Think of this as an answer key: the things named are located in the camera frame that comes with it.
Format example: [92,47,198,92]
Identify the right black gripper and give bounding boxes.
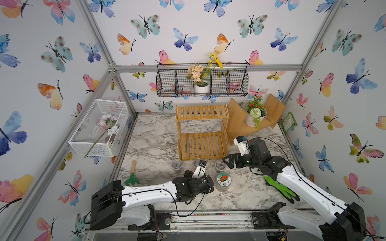
[222,152,261,170]

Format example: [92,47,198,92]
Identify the purple seed plastic jar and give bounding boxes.
[171,159,183,173]

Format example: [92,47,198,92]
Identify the red seed plastic jar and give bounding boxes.
[193,158,201,168]

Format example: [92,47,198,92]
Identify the dark seed plastic jar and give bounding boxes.
[215,160,227,173]

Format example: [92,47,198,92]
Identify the tomato lid jar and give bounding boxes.
[214,172,232,192]

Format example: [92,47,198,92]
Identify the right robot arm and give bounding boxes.
[223,136,372,241]

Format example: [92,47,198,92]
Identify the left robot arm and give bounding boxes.
[86,168,214,231]

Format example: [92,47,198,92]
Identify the bamboo two-tier shelf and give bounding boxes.
[176,104,229,161]

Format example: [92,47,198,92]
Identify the wooden angled plant stand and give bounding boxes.
[226,94,286,145]

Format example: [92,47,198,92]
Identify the potted red white flowers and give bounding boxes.
[245,96,267,129]

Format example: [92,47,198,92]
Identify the green framed small sign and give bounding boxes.
[281,112,298,132]

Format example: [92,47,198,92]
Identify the green black work glove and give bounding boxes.
[264,176,300,204]

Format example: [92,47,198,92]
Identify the white pot peach flowers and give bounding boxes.
[186,64,210,94]

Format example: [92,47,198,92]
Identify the pink artificial flower stem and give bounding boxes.
[84,114,119,158]

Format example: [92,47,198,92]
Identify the yellow artificial flower sprig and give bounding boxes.
[208,52,223,69]

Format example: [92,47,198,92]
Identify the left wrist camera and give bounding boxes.
[192,160,207,179]

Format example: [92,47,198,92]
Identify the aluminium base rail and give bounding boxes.
[82,210,320,234]

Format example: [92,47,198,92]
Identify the black wire wall basket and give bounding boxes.
[151,63,249,98]

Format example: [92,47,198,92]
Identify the white mesh wall basket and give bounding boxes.
[68,99,128,157]

